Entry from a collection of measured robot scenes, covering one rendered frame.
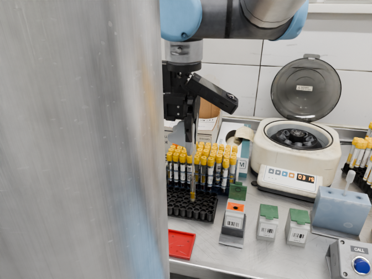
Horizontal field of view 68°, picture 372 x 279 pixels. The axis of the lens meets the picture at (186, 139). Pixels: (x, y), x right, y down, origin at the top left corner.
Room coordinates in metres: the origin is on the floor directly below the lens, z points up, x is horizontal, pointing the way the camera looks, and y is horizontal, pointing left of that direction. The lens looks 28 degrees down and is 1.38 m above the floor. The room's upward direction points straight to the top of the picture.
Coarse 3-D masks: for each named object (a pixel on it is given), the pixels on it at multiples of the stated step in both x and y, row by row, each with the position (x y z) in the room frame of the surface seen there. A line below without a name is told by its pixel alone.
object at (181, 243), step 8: (168, 232) 0.46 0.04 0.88; (176, 232) 0.46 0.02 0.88; (184, 232) 0.46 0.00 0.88; (168, 240) 0.44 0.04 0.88; (176, 240) 0.44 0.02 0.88; (184, 240) 0.44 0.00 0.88; (192, 240) 0.44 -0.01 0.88; (176, 248) 0.42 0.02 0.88; (184, 248) 0.42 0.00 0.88; (192, 248) 0.42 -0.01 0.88; (176, 256) 0.40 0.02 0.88; (184, 256) 0.39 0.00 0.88
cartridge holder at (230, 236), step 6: (222, 228) 0.45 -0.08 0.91; (228, 228) 0.45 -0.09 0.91; (234, 228) 0.45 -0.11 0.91; (222, 234) 0.45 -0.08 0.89; (228, 234) 0.45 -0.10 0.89; (234, 234) 0.44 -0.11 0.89; (240, 234) 0.44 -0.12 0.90; (222, 240) 0.43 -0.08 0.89; (228, 240) 0.43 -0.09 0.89; (234, 240) 0.43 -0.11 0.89; (240, 240) 0.43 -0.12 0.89; (240, 246) 0.42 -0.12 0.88
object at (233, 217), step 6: (228, 204) 0.48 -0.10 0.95; (234, 204) 0.48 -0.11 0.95; (240, 204) 0.48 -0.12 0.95; (228, 210) 0.46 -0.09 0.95; (234, 210) 0.46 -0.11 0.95; (240, 210) 0.46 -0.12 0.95; (228, 216) 0.45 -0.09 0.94; (234, 216) 0.45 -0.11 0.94; (240, 216) 0.45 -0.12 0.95; (228, 222) 0.45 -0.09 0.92; (234, 222) 0.45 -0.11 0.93; (240, 222) 0.44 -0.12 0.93; (240, 228) 0.44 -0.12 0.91
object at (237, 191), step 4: (232, 184) 0.50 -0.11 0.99; (236, 184) 0.50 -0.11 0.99; (240, 184) 0.50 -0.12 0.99; (232, 188) 0.50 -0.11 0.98; (236, 188) 0.50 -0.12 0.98; (240, 188) 0.50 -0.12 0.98; (244, 188) 0.49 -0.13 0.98; (232, 192) 0.50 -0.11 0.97; (236, 192) 0.50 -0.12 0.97; (240, 192) 0.50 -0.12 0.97; (244, 192) 0.49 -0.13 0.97; (232, 196) 0.50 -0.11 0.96; (236, 196) 0.49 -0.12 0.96; (240, 196) 0.49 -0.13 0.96; (244, 196) 0.49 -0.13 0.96; (244, 200) 0.49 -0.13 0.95
